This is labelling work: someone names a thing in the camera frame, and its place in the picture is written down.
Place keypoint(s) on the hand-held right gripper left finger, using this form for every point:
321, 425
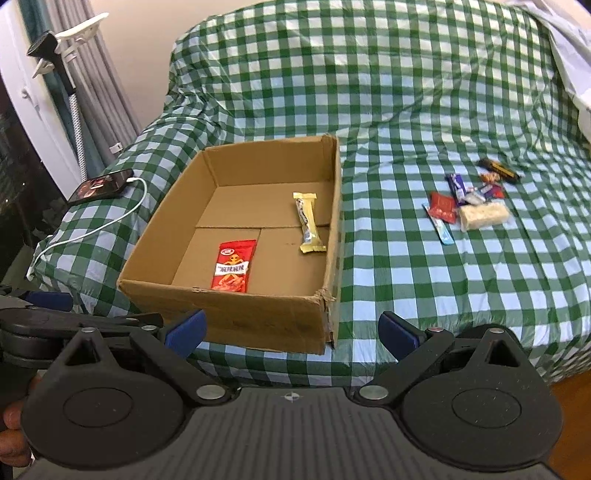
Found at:
187, 330

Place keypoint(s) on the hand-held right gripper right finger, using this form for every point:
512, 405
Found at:
398, 333

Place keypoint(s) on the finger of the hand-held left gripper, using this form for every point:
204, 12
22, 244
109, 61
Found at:
48, 301
106, 320

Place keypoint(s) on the large red snack packet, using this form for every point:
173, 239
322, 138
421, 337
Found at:
233, 267

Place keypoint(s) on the blue stick packet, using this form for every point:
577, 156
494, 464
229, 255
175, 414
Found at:
442, 230

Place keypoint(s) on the small red square packet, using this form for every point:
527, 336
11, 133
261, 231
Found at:
443, 207

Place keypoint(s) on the brown cardboard box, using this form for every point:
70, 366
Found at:
240, 203

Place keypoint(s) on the yellow snack bar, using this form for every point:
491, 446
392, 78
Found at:
308, 221

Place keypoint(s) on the clear rice cracker packet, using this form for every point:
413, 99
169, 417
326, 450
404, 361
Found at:
485, 217

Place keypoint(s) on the purple snack packet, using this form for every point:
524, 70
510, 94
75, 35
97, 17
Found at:
457, 187

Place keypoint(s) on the black gold snack packet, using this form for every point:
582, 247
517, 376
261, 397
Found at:
501, 170

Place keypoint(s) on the person's left hand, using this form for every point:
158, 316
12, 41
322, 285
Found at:
11, 443

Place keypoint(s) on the black smartphone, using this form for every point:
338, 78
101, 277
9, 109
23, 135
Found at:
99, 187

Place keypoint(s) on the small white tag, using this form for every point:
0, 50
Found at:
115, 149

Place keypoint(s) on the striped pole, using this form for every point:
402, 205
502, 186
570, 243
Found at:
77, 134

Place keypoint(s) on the small red white candy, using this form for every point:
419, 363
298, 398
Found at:
494, 190

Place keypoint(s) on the small orange candy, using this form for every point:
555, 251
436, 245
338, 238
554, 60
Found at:
490, 178

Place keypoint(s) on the white wardrobe door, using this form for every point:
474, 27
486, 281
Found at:
27, 115

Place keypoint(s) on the grey curtain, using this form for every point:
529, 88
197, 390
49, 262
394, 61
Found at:
99, 69

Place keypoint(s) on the green checked blanket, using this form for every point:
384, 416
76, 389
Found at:
392, 92

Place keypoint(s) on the black clamp on pole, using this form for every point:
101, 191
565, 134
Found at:
46, 46

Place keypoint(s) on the white plastic rack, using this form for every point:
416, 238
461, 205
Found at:
76, 32

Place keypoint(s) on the white cloth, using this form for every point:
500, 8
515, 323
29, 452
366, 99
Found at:
570, 55

